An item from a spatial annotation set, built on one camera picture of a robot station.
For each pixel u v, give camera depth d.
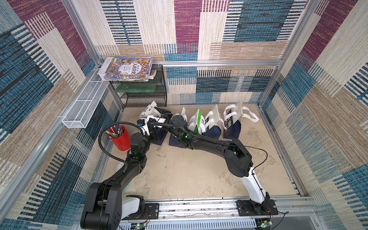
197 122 0.76
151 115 0.81
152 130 0.74
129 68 0.80
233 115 0.84
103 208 0.40
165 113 0.73
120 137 0.85
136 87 0.98
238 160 0.57
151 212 0.75
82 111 0.73
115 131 0.89
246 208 0.73
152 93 1.15
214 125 0.84
